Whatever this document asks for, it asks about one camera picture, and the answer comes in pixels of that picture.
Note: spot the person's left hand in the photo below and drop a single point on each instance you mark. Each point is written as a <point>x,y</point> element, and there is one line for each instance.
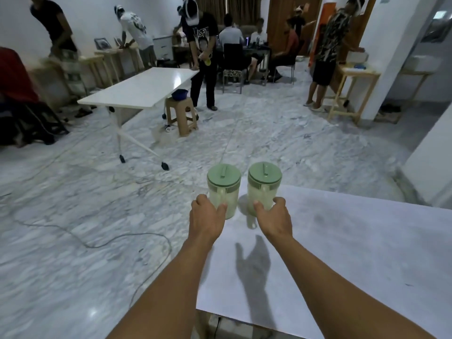
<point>204,222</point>

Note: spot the person's right hand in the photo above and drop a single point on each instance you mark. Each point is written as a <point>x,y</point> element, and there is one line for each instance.
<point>275,222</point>

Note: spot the white box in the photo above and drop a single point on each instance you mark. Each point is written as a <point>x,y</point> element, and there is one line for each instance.
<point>358,58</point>

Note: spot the black chair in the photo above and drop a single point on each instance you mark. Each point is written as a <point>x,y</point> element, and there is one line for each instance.
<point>233,59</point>

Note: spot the person's right forearm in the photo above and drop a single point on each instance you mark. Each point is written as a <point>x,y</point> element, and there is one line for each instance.
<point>328,293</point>

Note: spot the metal chair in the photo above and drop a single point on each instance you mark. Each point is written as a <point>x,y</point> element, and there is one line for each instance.
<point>286,72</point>

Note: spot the beige plastic stool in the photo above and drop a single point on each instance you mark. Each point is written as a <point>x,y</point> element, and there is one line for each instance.
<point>180,114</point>

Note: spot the person's right thumb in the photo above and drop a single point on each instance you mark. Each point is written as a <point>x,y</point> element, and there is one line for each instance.
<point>259,207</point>

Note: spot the blue bowl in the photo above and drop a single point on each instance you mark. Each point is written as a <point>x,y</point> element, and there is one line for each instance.
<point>180,94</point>

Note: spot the clear jar with green lid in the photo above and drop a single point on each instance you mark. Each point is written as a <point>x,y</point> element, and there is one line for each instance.
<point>265,178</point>
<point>224,180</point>

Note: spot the brown wooden door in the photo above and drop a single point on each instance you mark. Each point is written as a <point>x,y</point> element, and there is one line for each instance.
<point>279,14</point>

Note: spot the dark desk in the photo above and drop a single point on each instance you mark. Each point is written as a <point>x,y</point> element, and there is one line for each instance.
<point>257,49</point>

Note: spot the light wooden table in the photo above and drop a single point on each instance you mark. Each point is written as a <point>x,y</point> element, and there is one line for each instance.
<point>118,54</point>
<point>416,75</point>
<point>95,65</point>
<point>356,75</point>

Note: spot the brown curtain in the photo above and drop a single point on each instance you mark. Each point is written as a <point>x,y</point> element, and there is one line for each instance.
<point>240,8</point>

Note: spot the white folding table on wheels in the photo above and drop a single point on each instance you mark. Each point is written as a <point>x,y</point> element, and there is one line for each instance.
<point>141,88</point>

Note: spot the person's left forearm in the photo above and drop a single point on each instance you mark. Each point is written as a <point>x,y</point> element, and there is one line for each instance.
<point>169,293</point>

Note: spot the framed picture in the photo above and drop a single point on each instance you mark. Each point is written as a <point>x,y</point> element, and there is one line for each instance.
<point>102,44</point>

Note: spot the white drawer cabinet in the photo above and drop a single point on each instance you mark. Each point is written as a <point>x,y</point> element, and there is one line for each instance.
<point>164,45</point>

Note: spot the person's left thumb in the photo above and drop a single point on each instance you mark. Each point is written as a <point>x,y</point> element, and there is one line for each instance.
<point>222,208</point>

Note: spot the yellow cup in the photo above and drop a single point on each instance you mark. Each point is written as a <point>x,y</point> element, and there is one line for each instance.
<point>207,61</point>

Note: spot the blue cloth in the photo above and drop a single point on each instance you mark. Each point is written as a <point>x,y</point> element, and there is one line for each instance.
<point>359,67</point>

